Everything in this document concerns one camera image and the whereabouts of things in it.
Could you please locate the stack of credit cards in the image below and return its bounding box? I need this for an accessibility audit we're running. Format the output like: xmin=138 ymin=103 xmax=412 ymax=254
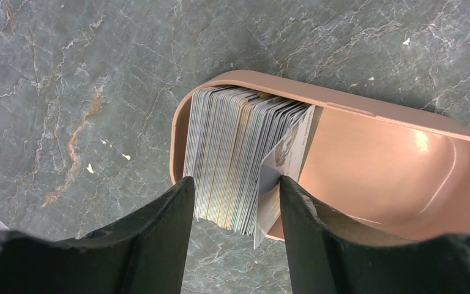
xmin=183 ymin=86 xmax=311 ymax=236

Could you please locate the pink oval tray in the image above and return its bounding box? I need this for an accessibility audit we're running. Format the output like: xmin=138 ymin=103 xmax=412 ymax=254
xmin=170 ymin=69 xmax=470 ymax=242

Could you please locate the white printed credit card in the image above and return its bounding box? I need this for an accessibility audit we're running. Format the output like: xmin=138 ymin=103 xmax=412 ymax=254
xmin=253 ymin=105 xmax=316 ymax=249

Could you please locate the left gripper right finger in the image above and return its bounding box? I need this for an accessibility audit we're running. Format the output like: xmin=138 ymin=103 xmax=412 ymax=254
xmin=279 ymin=176 xmax=470 ymax=293

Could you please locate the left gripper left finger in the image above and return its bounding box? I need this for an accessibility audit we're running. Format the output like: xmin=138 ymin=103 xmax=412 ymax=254
xmin=0 ymin=176 xmax=195 ymax=293

